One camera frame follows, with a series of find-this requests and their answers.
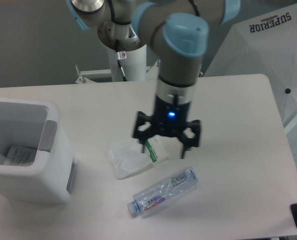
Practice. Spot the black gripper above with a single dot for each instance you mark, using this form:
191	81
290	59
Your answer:
168	120

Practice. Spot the white umbrella with lettering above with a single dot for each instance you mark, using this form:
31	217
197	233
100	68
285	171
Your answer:
266	44

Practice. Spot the white paper inside trash can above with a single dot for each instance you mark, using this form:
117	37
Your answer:
21	156

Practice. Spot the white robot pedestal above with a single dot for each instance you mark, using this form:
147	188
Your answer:
127	56

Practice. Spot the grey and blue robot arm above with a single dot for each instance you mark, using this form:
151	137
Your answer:
177	32

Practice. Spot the white trash can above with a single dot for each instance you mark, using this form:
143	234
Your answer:
36	124

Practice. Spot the clear plastic water bottle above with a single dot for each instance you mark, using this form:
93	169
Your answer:
157	195

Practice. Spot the clear plastic bag green label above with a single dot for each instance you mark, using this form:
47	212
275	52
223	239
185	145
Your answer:
129	158

